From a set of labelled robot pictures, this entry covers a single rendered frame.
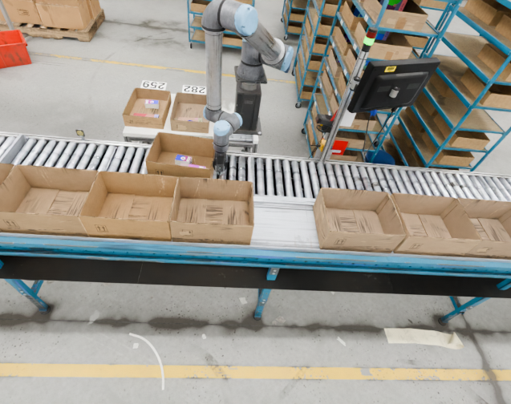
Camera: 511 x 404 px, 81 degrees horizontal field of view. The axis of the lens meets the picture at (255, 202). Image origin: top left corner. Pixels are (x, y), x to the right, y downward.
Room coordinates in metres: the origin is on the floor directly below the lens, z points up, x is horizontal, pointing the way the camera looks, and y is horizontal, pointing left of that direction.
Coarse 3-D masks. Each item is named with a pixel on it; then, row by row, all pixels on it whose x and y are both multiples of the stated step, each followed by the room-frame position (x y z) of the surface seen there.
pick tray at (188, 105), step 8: (176, 96) 2.13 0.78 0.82; (184, 96) 2.16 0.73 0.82; (192, 96) 2.17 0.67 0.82; (200, 96) 2.18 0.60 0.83; (176, 104) 2.10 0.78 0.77; (184, 104) 2.14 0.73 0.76; (192, 104) 2.16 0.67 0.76; (200, 104) 2.18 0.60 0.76; (176, 112) 2.01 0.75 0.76; (184, 112) 2.02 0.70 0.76; (192, 112) 2.04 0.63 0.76; (200, 112) 2.06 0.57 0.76; (176, 120) 1.79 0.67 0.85; (184, 120) 1.80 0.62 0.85; (208, 120) 1.98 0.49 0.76; (176, 128) 1.79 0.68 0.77; (184, 128) 1.79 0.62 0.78; (192, 128) 1.80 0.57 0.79; (200, 128) 1.82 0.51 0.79; (208, 128) 1.83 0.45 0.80
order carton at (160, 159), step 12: (156, 144) 1.47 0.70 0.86; (168, 144) 1.54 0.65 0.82; (180, 144) 1.54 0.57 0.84; (192, 144) 1.55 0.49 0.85; (204, 144) 1.56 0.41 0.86; (156, 156) 1.43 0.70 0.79; (168, 156) 1.49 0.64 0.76; (192, 156) 1.54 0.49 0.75; (204, 156) 1.56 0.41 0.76; (156, 168) 1.25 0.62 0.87; (168, 168) 1.26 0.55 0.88; (180, 168) 1.26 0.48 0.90; (192, 168) 1.27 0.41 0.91; (204, 168) 1.27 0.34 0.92
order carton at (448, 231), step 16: (400, 208) 1.25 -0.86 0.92; (416, 208) 1.26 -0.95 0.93; (432, 208) 1.28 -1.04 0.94; (448, 208) 1.27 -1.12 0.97; (416, 224) 1.18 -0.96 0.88; (432, 224) 1.20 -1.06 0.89; (448, 224) 1.20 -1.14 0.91; (464, 224) 1.13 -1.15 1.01; (416, 240) 0.95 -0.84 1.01; (432, 240) 0.96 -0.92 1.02; (448, 240) 0.98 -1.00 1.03; (464, 240) 0.99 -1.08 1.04; (480, 240) 1.00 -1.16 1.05; (448, 256) 0.99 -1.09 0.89
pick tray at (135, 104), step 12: (132, 96) 2.01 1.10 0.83; (144, 96) 2.11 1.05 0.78; (156, 96) 2.13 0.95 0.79; (168, 96) 2.07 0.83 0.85; (132, 108) 1.95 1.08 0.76; (144, 108) 1.98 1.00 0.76; (168, 108) 2.02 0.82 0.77; (132, 120) 1.74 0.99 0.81; (144, 120) 1.75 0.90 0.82; (156, 120) 1.77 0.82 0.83
